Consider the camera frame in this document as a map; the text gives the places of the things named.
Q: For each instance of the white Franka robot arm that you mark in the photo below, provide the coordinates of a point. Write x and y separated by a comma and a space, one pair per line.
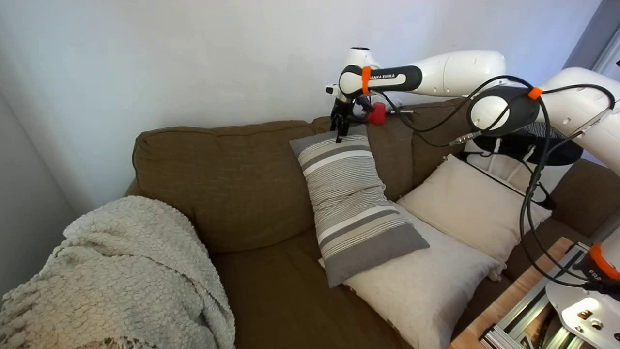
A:
452, 71

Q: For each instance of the white basket with black rim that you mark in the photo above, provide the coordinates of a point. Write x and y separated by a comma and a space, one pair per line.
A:
505, 168

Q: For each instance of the aluminum rail frame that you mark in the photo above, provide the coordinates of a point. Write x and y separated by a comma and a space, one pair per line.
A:
526, 313

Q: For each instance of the gray striped pillow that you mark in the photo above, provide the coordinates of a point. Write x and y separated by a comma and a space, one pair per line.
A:
352, 201

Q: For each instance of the large cream pillow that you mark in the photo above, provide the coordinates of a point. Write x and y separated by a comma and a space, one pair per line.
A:
420, 284

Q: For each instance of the brown fabric sofa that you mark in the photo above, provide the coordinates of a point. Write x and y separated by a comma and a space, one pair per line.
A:
239, 187

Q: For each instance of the red and black hand tool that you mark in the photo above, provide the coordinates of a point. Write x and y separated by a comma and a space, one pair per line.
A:
377, 116

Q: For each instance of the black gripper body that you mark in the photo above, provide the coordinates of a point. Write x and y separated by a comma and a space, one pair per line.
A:
346, 110

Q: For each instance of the gray metal base plate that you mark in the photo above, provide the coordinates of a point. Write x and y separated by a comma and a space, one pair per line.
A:
592, 317

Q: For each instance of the cream knitted blanket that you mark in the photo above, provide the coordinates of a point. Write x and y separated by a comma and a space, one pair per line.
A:
123, 279

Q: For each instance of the wooden board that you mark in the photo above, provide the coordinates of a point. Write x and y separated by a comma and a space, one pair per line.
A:
505, 304

